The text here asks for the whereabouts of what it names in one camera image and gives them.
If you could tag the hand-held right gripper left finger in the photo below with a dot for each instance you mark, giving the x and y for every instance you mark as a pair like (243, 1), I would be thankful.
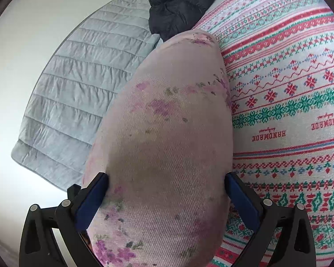
(91, 203)

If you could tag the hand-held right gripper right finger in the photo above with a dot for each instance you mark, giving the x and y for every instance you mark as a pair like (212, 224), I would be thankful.
(240, 200)

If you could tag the pink floral padded garment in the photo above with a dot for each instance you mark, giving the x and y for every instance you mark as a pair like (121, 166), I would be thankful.
(161, 144)

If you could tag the grey quilted mat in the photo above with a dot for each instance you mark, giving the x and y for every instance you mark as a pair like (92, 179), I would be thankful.
(72, 89)

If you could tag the red green patterned knit blanket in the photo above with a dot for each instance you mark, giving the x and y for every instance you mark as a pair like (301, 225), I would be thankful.
(281, 75)

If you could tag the black puffer jacket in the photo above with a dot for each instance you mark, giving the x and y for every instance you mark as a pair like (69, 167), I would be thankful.
(178, 2)

